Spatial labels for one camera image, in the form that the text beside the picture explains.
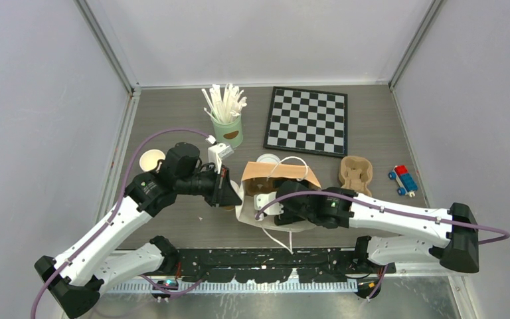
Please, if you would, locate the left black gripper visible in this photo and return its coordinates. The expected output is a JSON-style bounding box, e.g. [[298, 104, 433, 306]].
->
[[176, 162, 242, 207]]

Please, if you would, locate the brown paper bag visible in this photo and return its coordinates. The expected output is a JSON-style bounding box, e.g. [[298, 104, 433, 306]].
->
[[235, 156, 321, 253]]

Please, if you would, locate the stack of white lids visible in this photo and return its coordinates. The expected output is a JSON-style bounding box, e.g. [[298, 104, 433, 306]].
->
[[256, 153, 281, 164]]

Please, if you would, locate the stack of paper cups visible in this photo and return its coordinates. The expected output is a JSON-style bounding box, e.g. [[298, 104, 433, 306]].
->
[[139, 149, 165, 172]]

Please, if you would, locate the stack of pulp cup carriers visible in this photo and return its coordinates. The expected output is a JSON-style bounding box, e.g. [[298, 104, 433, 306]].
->
[[338, 156, 373, 197]]

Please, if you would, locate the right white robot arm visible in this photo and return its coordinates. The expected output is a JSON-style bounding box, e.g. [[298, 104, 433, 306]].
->
[[276, 181, 479, 274]]

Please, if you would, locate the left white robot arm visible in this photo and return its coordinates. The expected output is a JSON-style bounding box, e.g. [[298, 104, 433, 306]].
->
[[35, 142, 242, 318]]

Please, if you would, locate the black white chessboard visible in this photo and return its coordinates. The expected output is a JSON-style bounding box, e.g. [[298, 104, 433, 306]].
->
[[263, 86, 348, 158]]

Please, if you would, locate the red blue toy car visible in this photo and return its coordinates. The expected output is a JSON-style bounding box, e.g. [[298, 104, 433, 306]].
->
[[388, 165, 418, 197]]

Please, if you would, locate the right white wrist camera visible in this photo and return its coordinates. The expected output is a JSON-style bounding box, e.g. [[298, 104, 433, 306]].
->
[[254, 192, 284, 220]]

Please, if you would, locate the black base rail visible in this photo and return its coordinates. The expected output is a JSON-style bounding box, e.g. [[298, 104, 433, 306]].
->
[[135, 247, 396, 284]]

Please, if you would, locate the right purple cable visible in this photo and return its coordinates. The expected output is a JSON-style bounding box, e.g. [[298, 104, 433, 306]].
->
[[254, 190, 510, 304]]

